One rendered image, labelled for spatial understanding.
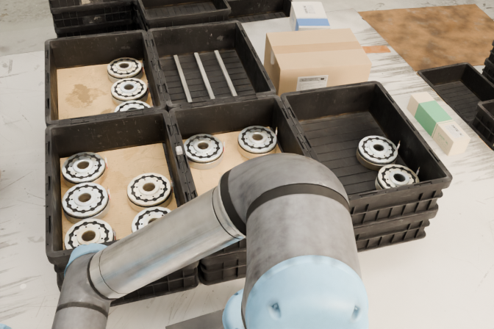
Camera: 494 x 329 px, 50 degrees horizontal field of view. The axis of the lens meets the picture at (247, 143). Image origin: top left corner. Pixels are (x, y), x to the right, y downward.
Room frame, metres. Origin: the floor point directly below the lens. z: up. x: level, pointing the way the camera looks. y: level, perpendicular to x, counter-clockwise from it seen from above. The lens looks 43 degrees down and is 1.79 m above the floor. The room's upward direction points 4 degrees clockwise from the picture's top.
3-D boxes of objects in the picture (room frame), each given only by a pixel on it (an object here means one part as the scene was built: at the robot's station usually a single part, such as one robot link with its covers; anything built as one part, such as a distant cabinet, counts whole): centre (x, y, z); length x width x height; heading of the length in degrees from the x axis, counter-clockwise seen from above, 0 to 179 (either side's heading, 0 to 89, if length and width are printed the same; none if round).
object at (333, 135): (0.99, -0.28, 0.87); 0.40 x 0.30 x 0.11; 18
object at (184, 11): (2.26, 0.35, 0.37); 0.40 x 0.30 x 0.45; 112
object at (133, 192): (0.82, 0.22, 0.86); 0.10 x 0.10 x 0.01
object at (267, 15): (2.41, -0.02, 0.31); 0.40 x 0.30 x 0.34; 112
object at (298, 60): (1.49, -0.21, 0.78); 0.30 x 0.22 x 0.16; 103
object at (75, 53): (1.18, 0.41, 0.87); 0.40 x 0.30 x 0.11; 18
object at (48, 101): (1.18, 0.41, 0.92); 0.40 x 0.30 x 0.02; 18
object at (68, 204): (0.78, 0.36, 0.86); 0.10 x 0.10 x 0.01
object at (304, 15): (1.84, -0.21, 0.75); 0.20 x 0.12 x 0.09; 7
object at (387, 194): (0.99, -0.28, 0.92); 0.40 x 0.30 x 0.02; 18
